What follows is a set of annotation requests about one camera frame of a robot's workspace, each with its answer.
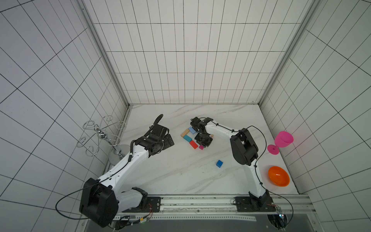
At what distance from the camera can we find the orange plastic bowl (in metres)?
0.79

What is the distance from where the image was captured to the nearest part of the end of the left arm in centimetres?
57

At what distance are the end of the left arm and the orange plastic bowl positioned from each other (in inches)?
23.8
